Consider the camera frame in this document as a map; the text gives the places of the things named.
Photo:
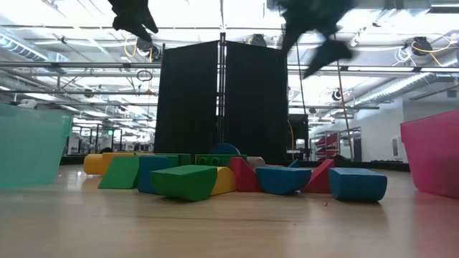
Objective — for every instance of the teal translucent plastic bin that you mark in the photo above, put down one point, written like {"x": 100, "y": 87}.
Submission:
{"x": 28, "y": 150}

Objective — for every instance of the yellow arch wooden block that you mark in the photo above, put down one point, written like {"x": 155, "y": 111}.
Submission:
{"x": 225, "y": 181}

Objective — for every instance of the green wooden wedge block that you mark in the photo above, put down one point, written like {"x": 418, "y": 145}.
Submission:
{"x": 122, "y": 173}

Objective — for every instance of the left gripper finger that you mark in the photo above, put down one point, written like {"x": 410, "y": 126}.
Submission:
{"x": 129, "y": 25}
{"x": 150, "y": 23}

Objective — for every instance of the blue half-round wooden block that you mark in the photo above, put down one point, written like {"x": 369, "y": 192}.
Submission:
{"x": 225, "y": 149}

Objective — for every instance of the long green plastic building block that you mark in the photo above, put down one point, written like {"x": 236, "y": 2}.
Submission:
{"x": 220, "y": 160}

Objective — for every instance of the silver ventilation duct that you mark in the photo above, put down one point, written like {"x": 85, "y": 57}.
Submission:
{"x": 21, "y": 48}
{"x": 401, "y": 86}

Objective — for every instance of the grey overhead pipe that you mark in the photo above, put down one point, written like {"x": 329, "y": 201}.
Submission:
{"x": 71, "y": 65}
{"x": 71, "y": 92}

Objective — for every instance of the yellow plastic building block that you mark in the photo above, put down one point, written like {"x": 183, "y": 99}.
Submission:
{"x": 94, "y": 164}

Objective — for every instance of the red translucent plastic bin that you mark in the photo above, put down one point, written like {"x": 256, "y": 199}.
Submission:
{"x": 434, "y": 154}

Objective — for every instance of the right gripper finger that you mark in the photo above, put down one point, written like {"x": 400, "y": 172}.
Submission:
{"x": 331, "y": 52}
{"x": 291, "y": 39}

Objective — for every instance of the natural wooden cylinder block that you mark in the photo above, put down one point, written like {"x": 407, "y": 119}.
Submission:
{"x": 256, "y": 163}

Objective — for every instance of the red storage rack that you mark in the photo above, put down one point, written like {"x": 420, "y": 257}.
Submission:
{"x": 322, "y": 139}

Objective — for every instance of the black folding partition screen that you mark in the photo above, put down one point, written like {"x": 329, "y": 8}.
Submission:
{"x": 186, "y": 100}

